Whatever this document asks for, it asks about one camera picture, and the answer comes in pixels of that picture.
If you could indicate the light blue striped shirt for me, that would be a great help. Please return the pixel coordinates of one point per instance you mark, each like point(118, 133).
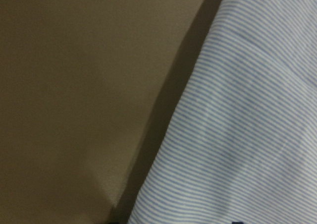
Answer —
point(241, 145)

